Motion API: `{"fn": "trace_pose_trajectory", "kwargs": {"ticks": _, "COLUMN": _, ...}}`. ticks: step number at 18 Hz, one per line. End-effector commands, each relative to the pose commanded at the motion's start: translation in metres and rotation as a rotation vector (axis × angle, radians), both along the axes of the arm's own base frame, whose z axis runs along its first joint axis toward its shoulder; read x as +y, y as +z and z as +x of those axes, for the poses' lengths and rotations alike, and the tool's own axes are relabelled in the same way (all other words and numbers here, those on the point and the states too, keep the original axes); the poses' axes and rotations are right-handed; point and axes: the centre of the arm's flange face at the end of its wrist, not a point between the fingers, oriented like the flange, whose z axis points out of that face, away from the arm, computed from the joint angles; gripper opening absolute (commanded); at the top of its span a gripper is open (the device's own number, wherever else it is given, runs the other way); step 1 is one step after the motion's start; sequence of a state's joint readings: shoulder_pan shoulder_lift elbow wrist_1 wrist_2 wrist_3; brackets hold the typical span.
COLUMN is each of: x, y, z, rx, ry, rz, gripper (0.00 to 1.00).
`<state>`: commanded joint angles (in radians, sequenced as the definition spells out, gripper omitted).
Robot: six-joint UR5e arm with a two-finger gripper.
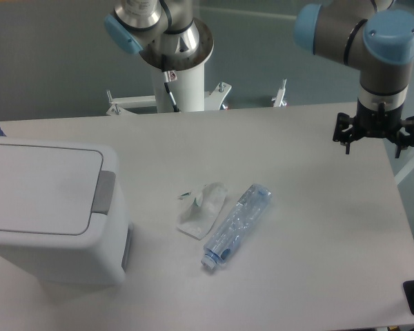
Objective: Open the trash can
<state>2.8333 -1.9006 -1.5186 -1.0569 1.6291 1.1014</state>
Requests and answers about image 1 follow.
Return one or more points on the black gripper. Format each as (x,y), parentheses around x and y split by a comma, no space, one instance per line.
(378,123)

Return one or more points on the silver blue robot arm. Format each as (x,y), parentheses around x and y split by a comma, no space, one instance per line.
(369,36)

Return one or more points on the white plastic trash can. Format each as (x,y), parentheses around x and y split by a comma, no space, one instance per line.
(97,256)

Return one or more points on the white trash can lid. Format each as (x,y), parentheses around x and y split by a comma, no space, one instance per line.
(51,189)

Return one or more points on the empty clear plastic bottle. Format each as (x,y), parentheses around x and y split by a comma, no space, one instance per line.
(237,224)

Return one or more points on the crumpled clear plastic wrapper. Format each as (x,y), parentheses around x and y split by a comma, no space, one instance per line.
(198,209)

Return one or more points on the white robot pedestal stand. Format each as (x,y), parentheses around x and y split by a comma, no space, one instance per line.
(177,67)

